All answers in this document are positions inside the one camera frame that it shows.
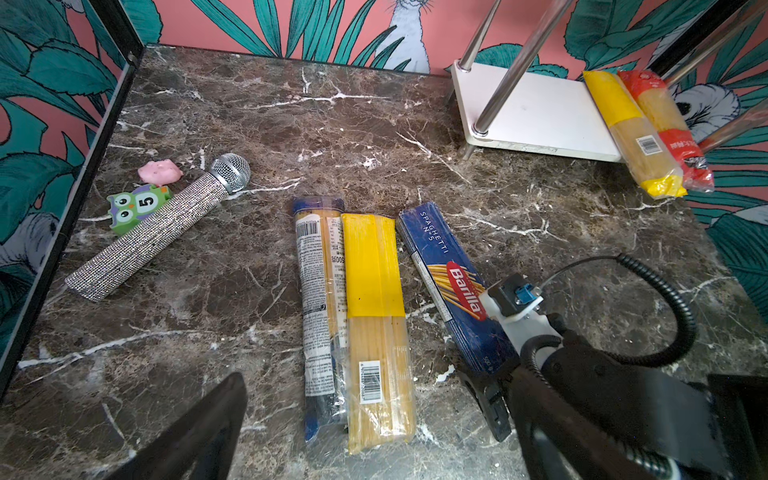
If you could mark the green number toy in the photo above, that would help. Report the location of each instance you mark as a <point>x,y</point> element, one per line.
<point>128,209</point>

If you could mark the plain yellow spaghetti bag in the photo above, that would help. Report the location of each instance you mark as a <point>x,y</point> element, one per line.
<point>648,160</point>

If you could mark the red yellow narrow spaghetti bag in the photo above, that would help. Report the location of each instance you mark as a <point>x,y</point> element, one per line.
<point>652,96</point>

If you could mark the clear blue-end spaghetti bag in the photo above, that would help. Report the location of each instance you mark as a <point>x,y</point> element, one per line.
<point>321,262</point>

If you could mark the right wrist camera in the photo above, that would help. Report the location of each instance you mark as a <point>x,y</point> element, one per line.
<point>514,304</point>

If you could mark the glitter silver microphone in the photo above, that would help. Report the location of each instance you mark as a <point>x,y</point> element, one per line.
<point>105,272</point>

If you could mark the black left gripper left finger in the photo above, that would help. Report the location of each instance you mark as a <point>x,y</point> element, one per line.
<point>200,444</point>

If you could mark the pink pig toy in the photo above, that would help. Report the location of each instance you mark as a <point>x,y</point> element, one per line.
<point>160,173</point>

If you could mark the blue Barilla spaghetti box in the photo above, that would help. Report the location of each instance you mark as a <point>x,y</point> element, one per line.
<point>455,286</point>

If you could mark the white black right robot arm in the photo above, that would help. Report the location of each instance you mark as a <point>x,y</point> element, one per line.
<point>741,404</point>

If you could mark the white two-tier shelf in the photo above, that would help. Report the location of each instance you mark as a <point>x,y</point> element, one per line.
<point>530,95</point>

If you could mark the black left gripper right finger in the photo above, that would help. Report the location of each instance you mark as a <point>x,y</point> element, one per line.
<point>550,431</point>

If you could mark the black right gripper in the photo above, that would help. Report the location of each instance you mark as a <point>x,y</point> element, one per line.
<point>666,426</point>

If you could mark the yellow label spaghetti bag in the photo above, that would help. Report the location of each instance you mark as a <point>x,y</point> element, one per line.
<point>380,391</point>

